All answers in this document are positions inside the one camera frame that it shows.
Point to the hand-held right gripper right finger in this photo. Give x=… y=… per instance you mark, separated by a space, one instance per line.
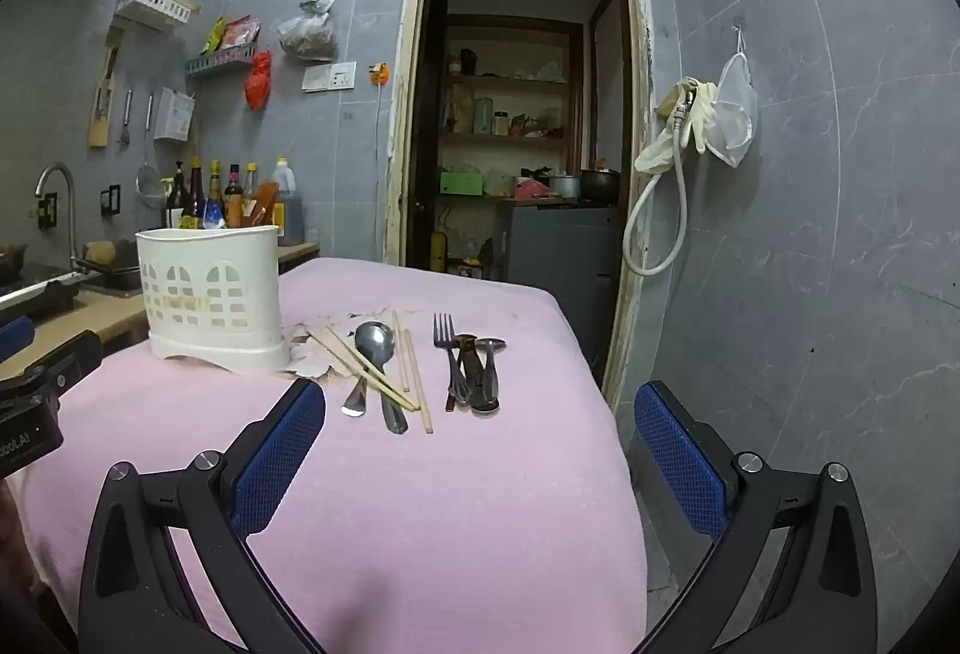
x=679 y=455

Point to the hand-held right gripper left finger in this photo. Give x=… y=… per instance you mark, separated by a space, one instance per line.
x=277 y=455

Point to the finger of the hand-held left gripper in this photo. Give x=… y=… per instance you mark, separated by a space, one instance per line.
x=15 y=333
x=64 y=361

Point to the wooden chopstick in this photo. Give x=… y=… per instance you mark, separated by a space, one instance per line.
x=400 y=346
x=330 y=350
x=421 y=399

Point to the silver spoon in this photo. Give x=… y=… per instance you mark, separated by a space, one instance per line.
x=397 y=391

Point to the large steel spoon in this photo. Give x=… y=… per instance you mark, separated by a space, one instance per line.
x=373 y=345

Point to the white plastic utensil holder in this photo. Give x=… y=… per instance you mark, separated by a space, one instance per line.
x=217 y=264

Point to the steel fork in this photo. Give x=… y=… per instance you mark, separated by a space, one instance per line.
x=444 y=331

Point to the small steel spoon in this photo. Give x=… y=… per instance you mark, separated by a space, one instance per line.
x=491 y=346

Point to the induction cooker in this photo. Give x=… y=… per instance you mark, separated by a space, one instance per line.
x=37 y=301

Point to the steel pot with food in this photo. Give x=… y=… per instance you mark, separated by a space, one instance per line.
x=11 y=260

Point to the loofah sponge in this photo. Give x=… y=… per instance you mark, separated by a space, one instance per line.
x=97 y=251

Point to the pink tablecloth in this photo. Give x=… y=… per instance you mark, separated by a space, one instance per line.
x=420 y=511

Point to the steel faucet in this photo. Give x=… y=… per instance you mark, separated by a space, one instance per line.
x=52 y=174

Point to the hanging mesh strainer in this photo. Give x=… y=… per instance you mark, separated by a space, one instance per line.
x=150 y=178

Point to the row of sauce bottles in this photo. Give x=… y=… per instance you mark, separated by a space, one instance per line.
x=196 y=196

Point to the grey cabinet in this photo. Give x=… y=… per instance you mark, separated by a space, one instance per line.
x=559 y=271

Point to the cooking oil jug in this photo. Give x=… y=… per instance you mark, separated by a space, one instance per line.
x=289 y=211

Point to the hanging steel peeler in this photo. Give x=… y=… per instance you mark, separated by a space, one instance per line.
x=126 y=114

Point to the chili powder bag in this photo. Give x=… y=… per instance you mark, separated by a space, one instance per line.
x=264 y=204

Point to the black cooking pot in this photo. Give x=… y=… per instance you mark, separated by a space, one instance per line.
x=600 y=185

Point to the steel cooking pot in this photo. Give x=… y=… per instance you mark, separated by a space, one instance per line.
x=565 y=187

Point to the pink cloth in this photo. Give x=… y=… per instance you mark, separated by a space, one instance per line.
x=531 y=189

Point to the green box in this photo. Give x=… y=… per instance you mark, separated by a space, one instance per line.
x=461 y=184

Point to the red plastic bag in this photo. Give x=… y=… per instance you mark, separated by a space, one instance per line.
x=258 y=84

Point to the cream rubber gloves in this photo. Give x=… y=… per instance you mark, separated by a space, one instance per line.
x=701 y=114

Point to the white mesh bag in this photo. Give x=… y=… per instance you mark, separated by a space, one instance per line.
x=735 y=114

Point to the green yellow snack packet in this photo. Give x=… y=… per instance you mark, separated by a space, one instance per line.
x=212 y=35

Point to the wooden shelf unit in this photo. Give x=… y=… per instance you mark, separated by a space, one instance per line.
x=574 y=99

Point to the clear plastic bag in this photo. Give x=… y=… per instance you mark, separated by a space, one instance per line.
x=307 y=35

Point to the black wall socket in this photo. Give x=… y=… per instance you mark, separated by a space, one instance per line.
x=46 y=210
x=110 y=199

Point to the white wall box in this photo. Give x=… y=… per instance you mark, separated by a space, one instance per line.
x=174 y=115

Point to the grey wall shelf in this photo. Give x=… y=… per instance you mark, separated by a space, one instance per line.
x=221 y=63

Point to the white wall basket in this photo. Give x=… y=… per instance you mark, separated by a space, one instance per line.
x=154 y=7

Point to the wooden door frame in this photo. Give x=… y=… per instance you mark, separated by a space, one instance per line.
x=637 y=99

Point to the white wall socket panel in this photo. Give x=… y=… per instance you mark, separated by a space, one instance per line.
x=330 y=76

